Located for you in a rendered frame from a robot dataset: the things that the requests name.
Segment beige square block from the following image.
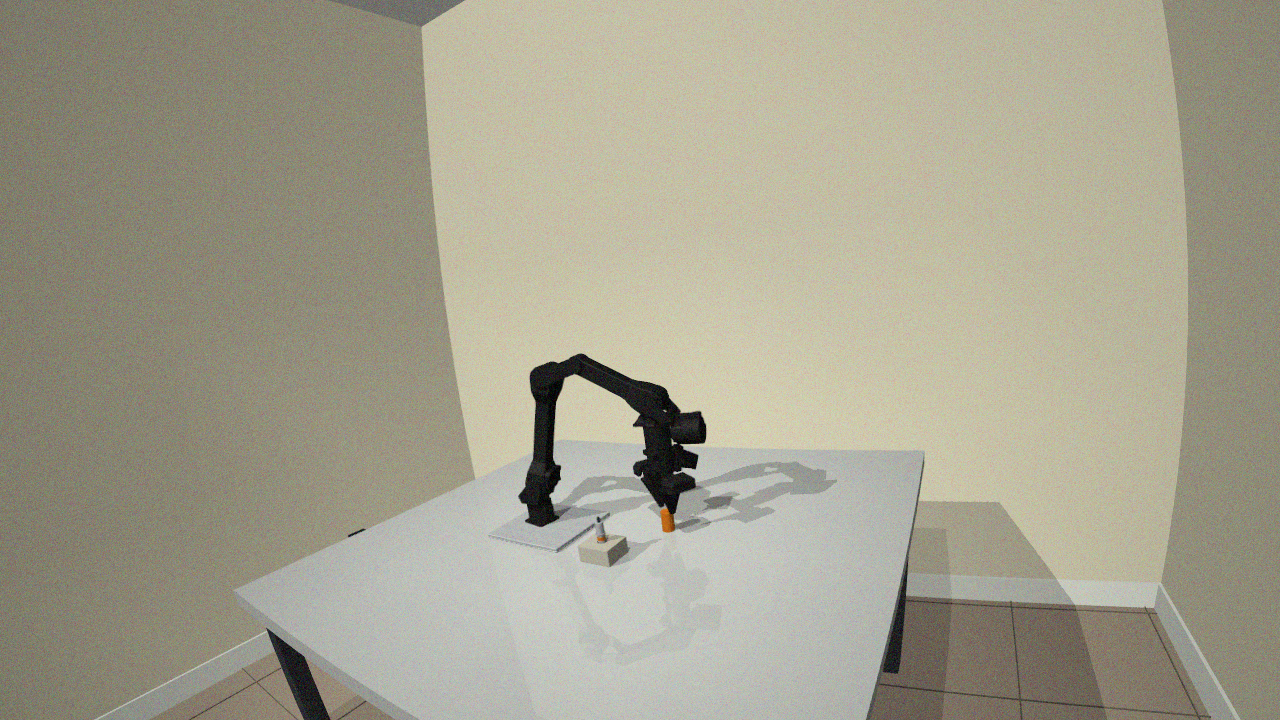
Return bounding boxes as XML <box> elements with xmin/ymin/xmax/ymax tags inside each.
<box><xmin>579</xmin><ymin>533</ymin><xmax>628</xmax><ymax>568</ymax></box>

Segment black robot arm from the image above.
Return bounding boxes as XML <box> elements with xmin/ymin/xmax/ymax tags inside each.
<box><xmin>518</xmin><ymin>354</ymin><xmax>707</xmax><ymax>527</ymax></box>

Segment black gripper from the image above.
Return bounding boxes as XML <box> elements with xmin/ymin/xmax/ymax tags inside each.
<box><xmin>634</xmin><ymin>445</ymin><xmax>696</xmax><ymax>515</ymax></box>

